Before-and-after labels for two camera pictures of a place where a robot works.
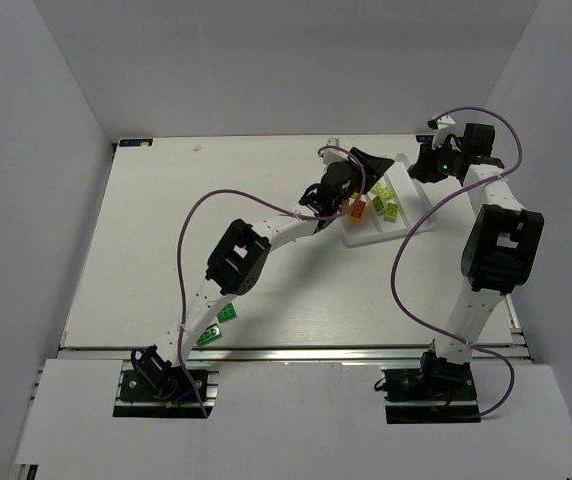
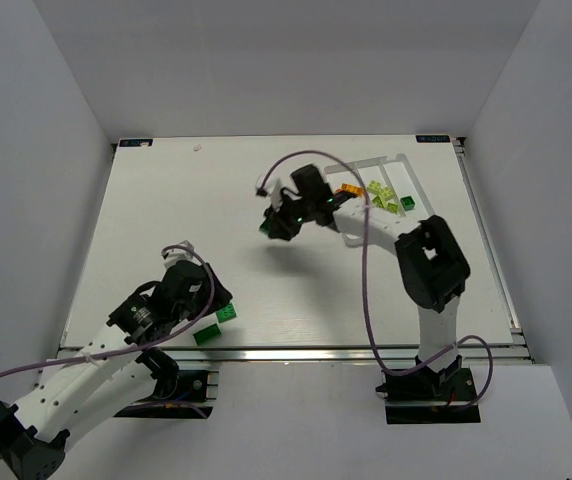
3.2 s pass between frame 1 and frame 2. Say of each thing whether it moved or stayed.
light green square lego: stayed
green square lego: stayed
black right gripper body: moved
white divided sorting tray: stayed
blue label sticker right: stayed
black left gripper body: moved
